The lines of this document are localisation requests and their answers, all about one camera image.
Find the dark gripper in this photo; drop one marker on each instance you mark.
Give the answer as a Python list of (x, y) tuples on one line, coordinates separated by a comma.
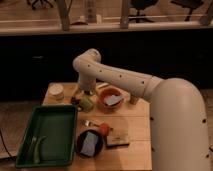
[(89, 92)]

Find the dark purple grapes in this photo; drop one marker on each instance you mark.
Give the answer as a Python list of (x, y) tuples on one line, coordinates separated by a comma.
[(76, 98)]

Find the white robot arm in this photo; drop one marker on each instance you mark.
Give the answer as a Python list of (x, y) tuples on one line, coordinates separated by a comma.
[(178, 119)]

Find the orange bowl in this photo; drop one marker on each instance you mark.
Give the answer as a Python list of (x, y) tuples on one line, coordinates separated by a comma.
[(108, 92)]

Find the grey cloth in bowl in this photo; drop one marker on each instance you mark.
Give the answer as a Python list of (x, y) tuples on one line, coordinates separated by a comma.
[(112, 100)]

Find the white round container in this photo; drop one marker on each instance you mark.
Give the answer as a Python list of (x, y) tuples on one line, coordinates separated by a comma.
[(56, 91)]

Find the black bowl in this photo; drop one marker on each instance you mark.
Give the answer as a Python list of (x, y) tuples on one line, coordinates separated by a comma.
[(80, 139)]

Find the wooden block brush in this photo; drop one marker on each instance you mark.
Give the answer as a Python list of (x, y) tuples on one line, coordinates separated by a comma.
[(115, 139)]

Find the blue sponge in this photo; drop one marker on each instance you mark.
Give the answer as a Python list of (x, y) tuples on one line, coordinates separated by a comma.
[(89, 144)]

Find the green plastic tray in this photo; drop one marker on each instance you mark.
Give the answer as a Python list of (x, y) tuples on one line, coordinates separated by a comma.
[(49, 137)]

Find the black office chair left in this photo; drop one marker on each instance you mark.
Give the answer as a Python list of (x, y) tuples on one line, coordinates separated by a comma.
[(43, 4)]

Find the black office chair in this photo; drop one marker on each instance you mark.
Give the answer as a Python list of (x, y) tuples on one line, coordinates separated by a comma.
[(43, 4), (192, 5), (139, 6)]

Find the black office chair right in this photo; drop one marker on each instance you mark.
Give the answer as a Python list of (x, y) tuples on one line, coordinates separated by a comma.
[(192, 5)]

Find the white-handled brush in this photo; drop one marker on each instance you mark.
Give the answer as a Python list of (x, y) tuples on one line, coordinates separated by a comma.
[(102, 85)]

